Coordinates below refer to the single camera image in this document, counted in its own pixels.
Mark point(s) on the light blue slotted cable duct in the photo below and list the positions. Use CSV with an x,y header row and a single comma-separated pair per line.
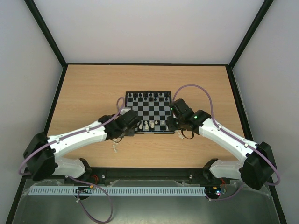
x,y
116,191

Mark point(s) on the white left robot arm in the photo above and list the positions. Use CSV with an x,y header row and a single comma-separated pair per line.
x,y
45,155

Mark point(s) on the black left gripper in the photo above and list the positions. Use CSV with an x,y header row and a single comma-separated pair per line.
x,y
131,133

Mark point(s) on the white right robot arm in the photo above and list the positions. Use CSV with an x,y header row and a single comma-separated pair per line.
x,y
255,163

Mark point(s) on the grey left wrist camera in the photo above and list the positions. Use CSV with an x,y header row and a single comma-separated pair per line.
x,y
126,109

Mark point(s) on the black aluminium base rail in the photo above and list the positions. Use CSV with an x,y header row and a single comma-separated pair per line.
x,y
201,176

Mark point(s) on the black and silver chessboard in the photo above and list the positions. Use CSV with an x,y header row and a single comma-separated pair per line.
x,y
148,113

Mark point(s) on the black chess pieces row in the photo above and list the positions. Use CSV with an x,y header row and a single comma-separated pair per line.
x,y
148,96

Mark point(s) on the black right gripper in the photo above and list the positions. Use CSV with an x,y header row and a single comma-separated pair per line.
x,y
174,123

